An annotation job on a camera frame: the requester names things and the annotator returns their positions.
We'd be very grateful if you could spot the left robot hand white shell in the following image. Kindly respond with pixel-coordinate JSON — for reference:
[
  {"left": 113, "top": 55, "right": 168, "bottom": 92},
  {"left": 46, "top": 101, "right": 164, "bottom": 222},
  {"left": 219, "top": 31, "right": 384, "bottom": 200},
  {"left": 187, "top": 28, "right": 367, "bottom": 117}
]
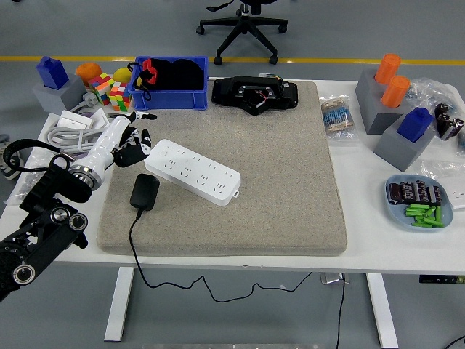
[{"left": 74, "top": 111, "right": 158, "bottom": 176}]

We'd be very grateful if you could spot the black plug with cord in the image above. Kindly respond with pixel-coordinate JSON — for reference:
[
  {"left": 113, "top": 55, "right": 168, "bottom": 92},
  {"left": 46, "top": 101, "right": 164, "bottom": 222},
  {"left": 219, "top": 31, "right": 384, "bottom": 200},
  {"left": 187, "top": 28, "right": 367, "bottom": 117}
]
[{"left": 129, "top": 173, "right": 313, "bottom": 303}]

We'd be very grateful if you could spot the white power strip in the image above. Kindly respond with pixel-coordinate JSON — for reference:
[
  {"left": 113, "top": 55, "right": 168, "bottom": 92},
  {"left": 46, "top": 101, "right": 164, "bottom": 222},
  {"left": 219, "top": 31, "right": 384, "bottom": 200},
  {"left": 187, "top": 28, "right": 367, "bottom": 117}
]
[{"left": 144, "top": 138, "right": 242, "bottom": 207}]

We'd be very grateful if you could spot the colourful puzzle cube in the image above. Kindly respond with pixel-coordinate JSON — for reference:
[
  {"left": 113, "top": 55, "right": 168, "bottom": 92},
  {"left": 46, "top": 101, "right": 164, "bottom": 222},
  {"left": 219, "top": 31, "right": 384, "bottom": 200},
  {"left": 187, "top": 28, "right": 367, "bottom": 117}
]
[
  {"left": 108, "top": 81, "right": 132, "bottom": 112},
  {"left": 87, "top": 72, "right": 116, "bottom": 106}
]

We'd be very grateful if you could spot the yellow ball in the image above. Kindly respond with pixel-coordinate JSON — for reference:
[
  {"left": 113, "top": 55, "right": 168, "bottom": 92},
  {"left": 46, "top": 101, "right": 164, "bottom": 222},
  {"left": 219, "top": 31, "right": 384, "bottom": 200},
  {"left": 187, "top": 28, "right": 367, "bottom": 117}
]
[{"left": 112, "top": 67, "right": 132, "bottom": 84}]

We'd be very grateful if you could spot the orange ball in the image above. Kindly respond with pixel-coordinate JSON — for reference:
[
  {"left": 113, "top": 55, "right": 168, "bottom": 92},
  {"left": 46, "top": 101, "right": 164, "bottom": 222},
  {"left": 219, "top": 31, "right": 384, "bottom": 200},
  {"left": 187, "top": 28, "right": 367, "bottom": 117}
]
[{"left": 75, "top": 62, "right": 103, "bottom": 87}]

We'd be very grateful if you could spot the blue plastic bin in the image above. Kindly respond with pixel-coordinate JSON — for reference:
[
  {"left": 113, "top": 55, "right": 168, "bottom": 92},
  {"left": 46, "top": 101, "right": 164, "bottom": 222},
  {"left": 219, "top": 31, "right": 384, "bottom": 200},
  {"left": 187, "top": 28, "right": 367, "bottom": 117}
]
[{"left": 129, "top": 55, "right": 210, "bottom": 111}]

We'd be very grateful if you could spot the blue plastic block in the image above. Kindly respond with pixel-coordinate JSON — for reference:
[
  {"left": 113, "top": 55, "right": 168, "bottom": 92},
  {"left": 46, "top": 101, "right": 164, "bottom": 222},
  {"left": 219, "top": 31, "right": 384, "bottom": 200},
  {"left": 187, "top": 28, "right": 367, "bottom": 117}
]
[
  {"left": 36, "top": 56, "right": 70, "bottom": 90},
  {"left": 395, "top": 106, "right": 434, "bottom": 143}
]

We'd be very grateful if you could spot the grey white shoe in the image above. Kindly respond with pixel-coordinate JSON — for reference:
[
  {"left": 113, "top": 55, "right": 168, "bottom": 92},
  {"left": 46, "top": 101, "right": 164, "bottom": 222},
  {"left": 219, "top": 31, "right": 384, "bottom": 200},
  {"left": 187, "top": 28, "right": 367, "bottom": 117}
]
[{"left": 0, "top": 143, "right": 26, "bottom": 182}]

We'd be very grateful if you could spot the black pouch with red trim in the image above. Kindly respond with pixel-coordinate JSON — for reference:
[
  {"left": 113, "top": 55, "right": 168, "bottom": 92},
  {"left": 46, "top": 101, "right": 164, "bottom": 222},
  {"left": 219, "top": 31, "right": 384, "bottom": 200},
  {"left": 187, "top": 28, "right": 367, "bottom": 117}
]
[{"left": 126, "top": 57, "right": 205, "bottom": 101}]

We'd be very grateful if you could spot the black mechanical module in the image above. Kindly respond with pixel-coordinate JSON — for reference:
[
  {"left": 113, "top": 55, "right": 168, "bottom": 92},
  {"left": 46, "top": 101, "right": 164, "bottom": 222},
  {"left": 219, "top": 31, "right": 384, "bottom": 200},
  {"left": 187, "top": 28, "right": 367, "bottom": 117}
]
[{"left": 211, "top": 74, "right": 299, "bottom": 116}]

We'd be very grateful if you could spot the white table leg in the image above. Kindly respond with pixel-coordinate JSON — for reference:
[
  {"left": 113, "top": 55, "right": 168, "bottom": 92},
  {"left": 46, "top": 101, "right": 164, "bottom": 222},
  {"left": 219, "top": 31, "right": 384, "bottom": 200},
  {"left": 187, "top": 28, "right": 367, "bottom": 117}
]
[
  {"left": 365, "top": 273, "right": 400, "bottom": 349},
  {"left": 104, "top": 267, "right": 135, "bottom": 342}
]

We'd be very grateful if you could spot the black office chair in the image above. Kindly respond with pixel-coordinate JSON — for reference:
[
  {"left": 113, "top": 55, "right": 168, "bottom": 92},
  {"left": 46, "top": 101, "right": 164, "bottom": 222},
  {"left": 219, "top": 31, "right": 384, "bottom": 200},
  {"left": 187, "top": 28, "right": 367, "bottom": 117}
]
[{"left": 195, "top": 0, "right": 288, "bottom": 66}]

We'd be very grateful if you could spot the grey-brown mat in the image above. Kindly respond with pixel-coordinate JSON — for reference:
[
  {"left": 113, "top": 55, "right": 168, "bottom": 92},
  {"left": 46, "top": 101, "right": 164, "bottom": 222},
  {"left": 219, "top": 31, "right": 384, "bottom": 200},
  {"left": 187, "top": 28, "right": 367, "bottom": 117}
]
[{"left": 96, "top": 80, "right": 348, "bottom": 257}]

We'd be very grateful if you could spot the clear bag of resistors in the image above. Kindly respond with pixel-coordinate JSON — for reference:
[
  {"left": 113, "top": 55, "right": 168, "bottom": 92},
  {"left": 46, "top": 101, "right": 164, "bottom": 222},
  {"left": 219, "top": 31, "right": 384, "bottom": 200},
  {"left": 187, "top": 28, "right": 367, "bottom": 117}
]
[{"left": 318, "top": 93, "right": 361, "bottom": 142}]

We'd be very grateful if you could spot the large grey block holder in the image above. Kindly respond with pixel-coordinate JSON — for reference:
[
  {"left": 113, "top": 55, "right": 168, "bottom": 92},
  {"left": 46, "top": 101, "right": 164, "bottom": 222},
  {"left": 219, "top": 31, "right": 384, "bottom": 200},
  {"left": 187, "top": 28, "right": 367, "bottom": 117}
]
[{"left": 355, "top": 68, "right": 413, "bottom": 135}]

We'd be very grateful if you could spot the orange cylinder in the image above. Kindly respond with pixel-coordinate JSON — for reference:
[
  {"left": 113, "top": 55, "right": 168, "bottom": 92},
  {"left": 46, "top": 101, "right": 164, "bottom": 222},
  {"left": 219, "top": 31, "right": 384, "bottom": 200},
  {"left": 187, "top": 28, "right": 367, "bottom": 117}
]
[
  {"left": 374, "top": 53, "right": 402, "bottom": 85},
  {"left": 380, "top": 75, "right": 411, "bottom": 108}
]

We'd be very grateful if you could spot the light blue plate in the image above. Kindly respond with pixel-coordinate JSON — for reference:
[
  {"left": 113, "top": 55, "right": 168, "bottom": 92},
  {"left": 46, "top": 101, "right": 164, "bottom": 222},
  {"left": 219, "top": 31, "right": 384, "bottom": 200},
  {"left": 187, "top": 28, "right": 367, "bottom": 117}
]
[{"left": 384, "top": 173, "right": 454, "bottom": 233}]

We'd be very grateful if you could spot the crumpled clear plastic bag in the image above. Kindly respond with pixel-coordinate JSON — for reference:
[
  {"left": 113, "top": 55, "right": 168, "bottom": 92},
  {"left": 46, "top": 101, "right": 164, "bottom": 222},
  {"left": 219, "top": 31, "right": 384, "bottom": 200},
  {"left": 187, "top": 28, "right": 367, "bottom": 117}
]
[{"left": 405, "top": 76, "right": 461, "bottom": 121}]

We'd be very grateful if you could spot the clear bag with white parts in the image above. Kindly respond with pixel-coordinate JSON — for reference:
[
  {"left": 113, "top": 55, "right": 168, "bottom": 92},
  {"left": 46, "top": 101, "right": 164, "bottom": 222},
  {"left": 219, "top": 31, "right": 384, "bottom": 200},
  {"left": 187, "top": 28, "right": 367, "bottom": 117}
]
[{"left": 419, "top": 158, "right": 465, "bottom": 212}]

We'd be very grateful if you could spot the black desk height controller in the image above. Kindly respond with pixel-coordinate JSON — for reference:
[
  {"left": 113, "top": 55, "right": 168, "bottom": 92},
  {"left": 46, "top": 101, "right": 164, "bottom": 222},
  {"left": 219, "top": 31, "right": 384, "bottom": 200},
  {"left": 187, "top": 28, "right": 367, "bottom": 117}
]
[{"left": 418, "top": 275, "right": 465, "bottom": 285}]

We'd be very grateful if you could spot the white wall switch box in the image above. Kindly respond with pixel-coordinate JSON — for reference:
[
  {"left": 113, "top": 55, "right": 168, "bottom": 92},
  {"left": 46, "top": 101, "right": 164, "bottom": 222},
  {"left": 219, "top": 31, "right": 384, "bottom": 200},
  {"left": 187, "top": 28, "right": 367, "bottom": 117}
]
[{"left": 57, "top": 110, "right": 94, "bottom": 131}]

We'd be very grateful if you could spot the grey coiled power cable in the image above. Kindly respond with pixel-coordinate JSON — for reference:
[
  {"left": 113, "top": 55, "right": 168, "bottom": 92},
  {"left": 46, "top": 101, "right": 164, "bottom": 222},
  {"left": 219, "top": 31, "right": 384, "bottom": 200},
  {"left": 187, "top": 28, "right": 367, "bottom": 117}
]
[{"left": 45, "top": 123, "right": 110, "bottom": 153}]

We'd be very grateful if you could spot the metal bracket under table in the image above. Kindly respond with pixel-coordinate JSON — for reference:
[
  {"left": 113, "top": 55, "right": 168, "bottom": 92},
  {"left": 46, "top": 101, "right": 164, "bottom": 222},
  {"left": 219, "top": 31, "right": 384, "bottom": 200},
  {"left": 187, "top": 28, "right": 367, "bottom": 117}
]
[{"left": 319, "top": 271, "right": 350, "bottom": 285}]

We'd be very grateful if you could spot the black hanging cable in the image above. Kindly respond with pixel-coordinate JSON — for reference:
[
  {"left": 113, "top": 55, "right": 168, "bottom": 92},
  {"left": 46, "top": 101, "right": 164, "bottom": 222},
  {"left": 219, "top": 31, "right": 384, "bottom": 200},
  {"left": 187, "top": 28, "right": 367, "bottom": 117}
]
[{"left": 334, "top": 273, "right": 347, "bottom": 349}]

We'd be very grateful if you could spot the black floor cable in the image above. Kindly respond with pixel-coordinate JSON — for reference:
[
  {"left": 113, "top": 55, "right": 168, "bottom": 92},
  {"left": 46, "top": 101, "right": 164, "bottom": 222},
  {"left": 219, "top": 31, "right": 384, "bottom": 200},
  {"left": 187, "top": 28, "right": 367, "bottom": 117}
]
[{"left": 443, "top": 334, "right": 465, "bottom": 349}]

